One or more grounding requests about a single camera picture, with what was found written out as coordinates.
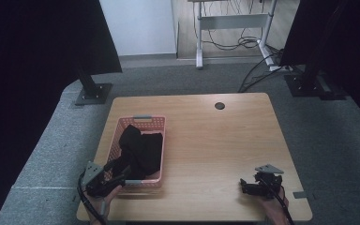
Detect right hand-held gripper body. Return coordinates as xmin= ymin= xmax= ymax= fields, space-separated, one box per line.
xmin=252 ymin=164 xmax=285 ymax=200

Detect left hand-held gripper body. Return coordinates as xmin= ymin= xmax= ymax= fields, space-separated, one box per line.
xmin=82 ymin=160 xmax=117 ymax=198

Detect black cloth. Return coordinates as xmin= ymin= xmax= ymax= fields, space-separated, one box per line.
xmin=110 ymin=124 xmax=164 ymax=181

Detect pink plastic basket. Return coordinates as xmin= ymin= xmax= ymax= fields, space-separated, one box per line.
xmin=105 ymin=114 xmax=167 ymax=189

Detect person's right hand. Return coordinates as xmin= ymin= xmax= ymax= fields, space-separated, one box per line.
xmin=256 ymin=186 xmax=291 ymax=225

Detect person's left hand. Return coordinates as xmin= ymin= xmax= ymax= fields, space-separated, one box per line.
xmin=85 ymin=184 xmax=124 ymax=225

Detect black curtain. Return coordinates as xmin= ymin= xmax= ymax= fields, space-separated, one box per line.
xmin=278 ymin=0 xmax=360 ymax=132
xmin=0 ymin=0 xmax=123 ymax=225

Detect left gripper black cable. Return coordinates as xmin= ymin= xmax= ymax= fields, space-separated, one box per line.
xmin=76 ymin=171 xmax=108 ymax=225

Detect black stand with base plate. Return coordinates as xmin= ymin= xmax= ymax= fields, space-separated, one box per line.
xmin=282 ymin=0 xmax=349 ymax=101
xmin=74 ymin=60 xmax=113 ymax=107

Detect black floor cables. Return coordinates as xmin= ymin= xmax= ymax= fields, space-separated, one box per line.
xmin=237 ymin=46 xmax=293 ymax=94

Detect hanging cable bundle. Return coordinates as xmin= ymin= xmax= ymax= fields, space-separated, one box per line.
xmin=192 ymin=0 xmax=265 ymax=52

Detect white desk frame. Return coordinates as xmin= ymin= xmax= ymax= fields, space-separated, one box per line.
xmin=187 ymin=0 xmax=281 ymax=72

